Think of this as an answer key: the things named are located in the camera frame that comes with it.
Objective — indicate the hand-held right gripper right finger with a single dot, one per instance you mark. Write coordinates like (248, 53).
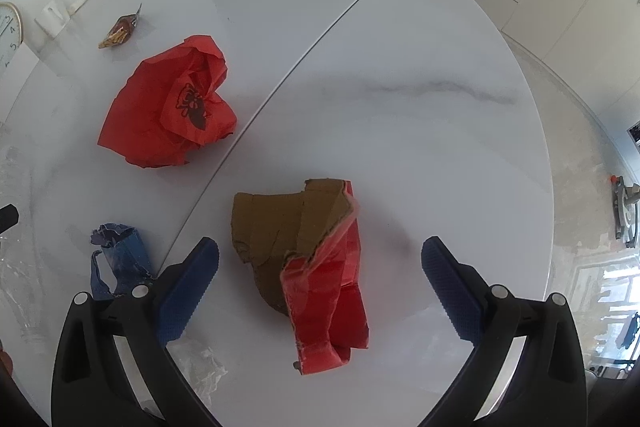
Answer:
(452, 292)

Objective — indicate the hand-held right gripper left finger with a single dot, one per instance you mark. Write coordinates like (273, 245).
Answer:
(187, 292)

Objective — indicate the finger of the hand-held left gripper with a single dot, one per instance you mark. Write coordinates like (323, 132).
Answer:
(7, 217)

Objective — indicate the clear plastic wrap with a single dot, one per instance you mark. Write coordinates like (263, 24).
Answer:
(20, 287)

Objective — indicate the small blue wrapper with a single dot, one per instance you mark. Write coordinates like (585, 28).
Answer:
(122, 257)

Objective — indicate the white tissue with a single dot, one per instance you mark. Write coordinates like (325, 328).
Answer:
(200, 367)

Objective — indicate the torn red brown cardboard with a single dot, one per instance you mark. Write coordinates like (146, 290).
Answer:
(320, 297)

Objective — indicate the red paper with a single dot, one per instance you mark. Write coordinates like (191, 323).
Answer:
(150, 117)

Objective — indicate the small brown candy wrapper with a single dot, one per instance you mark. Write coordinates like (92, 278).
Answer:
(120, 32)

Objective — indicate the grey red floor device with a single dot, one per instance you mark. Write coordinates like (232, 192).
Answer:
(627, 207)

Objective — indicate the white mug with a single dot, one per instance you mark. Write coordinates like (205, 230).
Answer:
(52, 17)

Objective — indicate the beige cabinet unit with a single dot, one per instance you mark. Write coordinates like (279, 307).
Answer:
(540, 7)

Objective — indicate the round white wall clock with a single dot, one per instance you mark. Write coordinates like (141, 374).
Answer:
(7, 32)

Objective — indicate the picture frame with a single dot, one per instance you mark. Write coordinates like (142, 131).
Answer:
(635, 139)

